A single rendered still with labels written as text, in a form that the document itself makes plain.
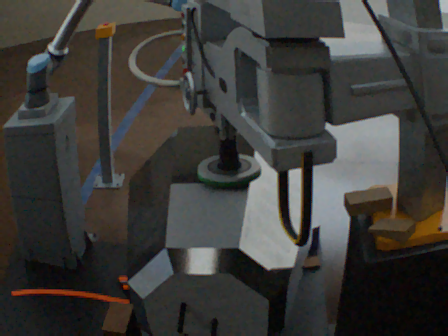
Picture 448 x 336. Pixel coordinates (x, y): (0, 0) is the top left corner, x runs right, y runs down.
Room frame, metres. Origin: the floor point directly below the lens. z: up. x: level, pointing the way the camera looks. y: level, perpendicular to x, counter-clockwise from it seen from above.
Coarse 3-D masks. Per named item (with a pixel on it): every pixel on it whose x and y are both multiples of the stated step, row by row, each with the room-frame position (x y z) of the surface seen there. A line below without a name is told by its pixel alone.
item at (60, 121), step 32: (32, 128) 3.50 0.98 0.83; (64, 128) 3.65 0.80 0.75; (32, 160) 3.50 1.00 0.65; (64, 160) 3.61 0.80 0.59; (32, 192) 3.51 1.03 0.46; (64, 192) 3.55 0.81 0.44; (32, 224) 3.51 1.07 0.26; (64, 224) 3.48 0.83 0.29; (32, 256) 3.52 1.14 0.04; (64, 256) 3.48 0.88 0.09
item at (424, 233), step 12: (396, 192) 2.65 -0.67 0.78; (372, 216) 2.48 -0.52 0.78; (384, 216) 2.46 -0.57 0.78; (396, 216) 2.44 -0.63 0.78; (408, 216) 2.43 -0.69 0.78; (432, 216) 2.39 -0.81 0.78; (444, 216) 2.38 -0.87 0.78; (420, 228) 2.31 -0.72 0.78; (432, 228) 2.29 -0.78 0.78; (444, 228) 2.27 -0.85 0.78; (384, 240) 2.27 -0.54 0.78; (408, 240) 2.25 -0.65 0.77; (420, 240) 2.25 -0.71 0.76; (432, 240) 2.24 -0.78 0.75
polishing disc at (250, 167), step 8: (208, 160) 2.88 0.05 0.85; (216, 160) 2.88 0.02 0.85; (240, 160) 2.87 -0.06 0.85; (248, 160) 2.86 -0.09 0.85; (256, 160) 2.86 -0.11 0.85; (200, 168) 2.81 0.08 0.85; (208, 168) 2.81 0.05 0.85; (216, 168) 2.81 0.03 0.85; (240, 168) 2.80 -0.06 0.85; (248, 168) 2.79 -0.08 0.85; (256, 168) 2.79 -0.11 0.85; (208, 176) 2.74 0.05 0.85; (216, 176) 2.74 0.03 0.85; (224, 176) 2.73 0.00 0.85; (232, 176) 2.73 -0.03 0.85; (240, 176) 2.73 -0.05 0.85; (248, 176) 2.73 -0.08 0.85
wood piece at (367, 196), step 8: (352, 192) 2.58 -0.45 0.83; (360, 192) 2.58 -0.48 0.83; (368, 192) 2.57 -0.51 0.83; (376, 192) 2.56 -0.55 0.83; (384, 192) 2.56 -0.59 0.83; (344, 200) 2.58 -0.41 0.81; (352, 200) 2.52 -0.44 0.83; (360, 200) 2.51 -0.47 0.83; (368, 200) 2.50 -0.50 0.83; (376, 200) 2.50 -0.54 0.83; (384, 200) 2.50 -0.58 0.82; (392, 200) 2.51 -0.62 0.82; (352, 208) 2.49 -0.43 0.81; (360, 208) 2.49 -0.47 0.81; (368, 208) 2.50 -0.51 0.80; (376, 208) 2.50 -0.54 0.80; (384, 208) 2.51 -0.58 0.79
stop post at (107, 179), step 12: (108, 24) 4.68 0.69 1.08; (96, 36) 4.60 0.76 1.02; (108, 36) 4.60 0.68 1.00; (108, 48) 4.62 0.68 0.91; (108, 60) 4.62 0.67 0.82; (108, 72) 4.62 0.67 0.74; (108, 84) 4.62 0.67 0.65; (108, 96) 4.63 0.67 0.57; (108, 108) 4.62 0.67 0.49; (108, 120) 4.62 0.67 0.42; (108, 132) 4.62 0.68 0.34; (108, 144) 4.62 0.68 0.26; (108, 156) 4.62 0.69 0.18; (108, 168) 4.62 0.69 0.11; (96, 180) 4.67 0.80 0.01; (108, 180) 4.62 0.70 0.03; (120, 180) 4.65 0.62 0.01
